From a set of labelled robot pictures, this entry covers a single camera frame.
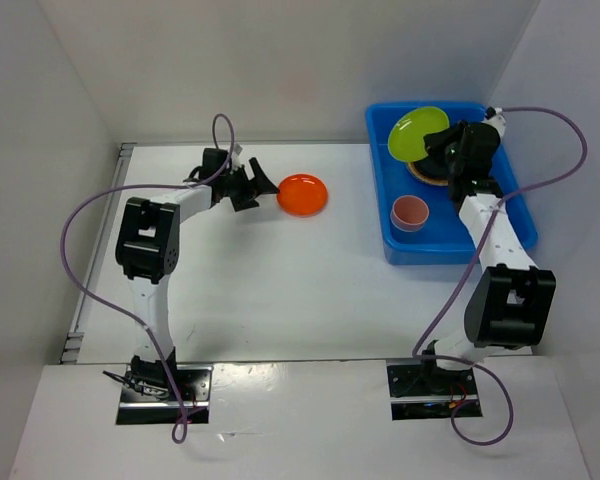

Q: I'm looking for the black plastic plate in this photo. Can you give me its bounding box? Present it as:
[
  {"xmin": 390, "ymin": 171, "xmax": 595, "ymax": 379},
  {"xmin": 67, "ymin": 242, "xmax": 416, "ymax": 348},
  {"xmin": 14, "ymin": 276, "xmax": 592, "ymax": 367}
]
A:
[{"xmin": 413, "ymin": 154, "xmax": 449, "ymax": 179}]

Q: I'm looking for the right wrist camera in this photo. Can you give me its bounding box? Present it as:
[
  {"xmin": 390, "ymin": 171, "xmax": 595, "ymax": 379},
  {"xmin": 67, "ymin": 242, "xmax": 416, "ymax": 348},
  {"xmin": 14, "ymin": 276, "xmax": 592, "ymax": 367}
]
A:
[{"xmin": 483, "ymin": 107, "xmax": 507, "ymax": 138}]

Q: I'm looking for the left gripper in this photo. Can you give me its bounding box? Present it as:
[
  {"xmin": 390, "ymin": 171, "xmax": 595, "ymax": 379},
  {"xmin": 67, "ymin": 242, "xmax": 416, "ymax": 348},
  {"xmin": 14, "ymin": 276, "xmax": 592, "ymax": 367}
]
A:
[{"xmin": 218, "ymin": 157, "xmax": 278, "ymax": 211}]

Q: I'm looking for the green plastic plate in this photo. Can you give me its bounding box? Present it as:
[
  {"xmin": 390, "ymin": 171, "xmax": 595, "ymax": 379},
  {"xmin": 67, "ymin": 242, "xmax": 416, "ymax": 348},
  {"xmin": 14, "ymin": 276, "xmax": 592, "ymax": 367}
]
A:
[{"xmin": 387, "ymin": 106, "xmax": 450, "ymax": 163}]

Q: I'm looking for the blue plastic bin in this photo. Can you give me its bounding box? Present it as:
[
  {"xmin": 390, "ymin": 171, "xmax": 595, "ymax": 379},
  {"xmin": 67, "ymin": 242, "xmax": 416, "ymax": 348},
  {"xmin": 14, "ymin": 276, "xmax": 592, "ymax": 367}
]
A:
[{"xmin": 365, "ymin": 101, "xmax": 538, "ymax": 265}]

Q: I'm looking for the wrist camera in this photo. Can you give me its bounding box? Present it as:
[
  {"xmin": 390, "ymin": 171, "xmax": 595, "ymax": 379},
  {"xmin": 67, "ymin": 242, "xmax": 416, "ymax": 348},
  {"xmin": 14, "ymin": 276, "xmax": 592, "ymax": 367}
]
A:
[
  {"xmin": 231, "ymin": 143, "xmax": 243, "ymax": 170},
  {"xmin": 483, "ymin": 107, "xmax": 507, "ymax": 138}
]

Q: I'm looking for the brown woven bamboo tray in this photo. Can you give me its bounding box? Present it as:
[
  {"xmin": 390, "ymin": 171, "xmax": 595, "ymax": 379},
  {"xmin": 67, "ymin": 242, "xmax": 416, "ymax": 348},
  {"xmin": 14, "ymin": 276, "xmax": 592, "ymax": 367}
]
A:
[{"xmin": 406, "ymin": 163, "xmax": 449, "ymax": 187}]

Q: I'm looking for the pink plastic cup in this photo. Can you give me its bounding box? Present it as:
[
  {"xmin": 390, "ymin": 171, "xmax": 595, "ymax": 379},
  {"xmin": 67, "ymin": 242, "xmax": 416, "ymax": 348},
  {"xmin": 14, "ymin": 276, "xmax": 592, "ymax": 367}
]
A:
[{"xmin": 390, "ymin": 195, "xmax": 430, "ymax": 232}]

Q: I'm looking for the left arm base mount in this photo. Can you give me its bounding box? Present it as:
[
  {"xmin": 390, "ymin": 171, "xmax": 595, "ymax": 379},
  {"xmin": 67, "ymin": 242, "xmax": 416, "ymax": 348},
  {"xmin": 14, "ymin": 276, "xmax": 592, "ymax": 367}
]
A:
[{"xmin": 102, "ymin": 364, "xmax": 213, "ymax": 426}]

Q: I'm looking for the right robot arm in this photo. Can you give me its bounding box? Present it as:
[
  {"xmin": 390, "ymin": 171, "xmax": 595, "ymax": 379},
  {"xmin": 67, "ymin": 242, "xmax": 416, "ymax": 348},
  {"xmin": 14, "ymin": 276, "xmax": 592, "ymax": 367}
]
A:
[{"xmin": 418, "ymin": 113, "xmax": 556, "ymax": 393}]

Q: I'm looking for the orange plastic plate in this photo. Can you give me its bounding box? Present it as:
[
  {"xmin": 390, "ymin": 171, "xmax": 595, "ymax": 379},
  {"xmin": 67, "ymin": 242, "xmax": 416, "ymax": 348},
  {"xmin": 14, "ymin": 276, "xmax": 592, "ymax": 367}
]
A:
[{"xmin": 276, "ymin": 173, "xmax": 329, "ymax": 217}]

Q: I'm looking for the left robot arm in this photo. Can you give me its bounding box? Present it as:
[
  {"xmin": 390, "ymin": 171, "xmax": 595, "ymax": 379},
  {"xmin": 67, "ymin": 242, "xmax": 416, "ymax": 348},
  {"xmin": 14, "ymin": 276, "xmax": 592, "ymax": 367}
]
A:
[{"xmin": 115, "ymin": 148, "xmax": 279, "ymax": 400}]

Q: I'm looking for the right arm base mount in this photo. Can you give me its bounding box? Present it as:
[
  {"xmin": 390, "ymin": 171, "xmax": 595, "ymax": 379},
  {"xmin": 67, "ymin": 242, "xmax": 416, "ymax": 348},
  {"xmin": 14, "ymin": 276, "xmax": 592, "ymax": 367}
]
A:
[{"xmin": 386, "ymin": 360, "xmax": 482, "ymax": 421}]

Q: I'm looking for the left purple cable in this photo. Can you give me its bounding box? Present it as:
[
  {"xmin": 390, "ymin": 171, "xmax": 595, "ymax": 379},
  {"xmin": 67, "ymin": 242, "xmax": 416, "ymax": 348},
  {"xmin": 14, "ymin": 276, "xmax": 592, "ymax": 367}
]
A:
[{"xmin": 59, "ymin": 113, "xmax": 239, "ymax": 445}]

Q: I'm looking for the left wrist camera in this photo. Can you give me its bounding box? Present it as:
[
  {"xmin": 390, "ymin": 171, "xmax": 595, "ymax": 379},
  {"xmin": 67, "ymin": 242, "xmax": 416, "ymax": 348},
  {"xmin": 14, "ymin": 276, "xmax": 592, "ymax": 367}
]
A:
[{"xmin": 231, "ymin": 143, "xmax": 243, "ymax": 170}]

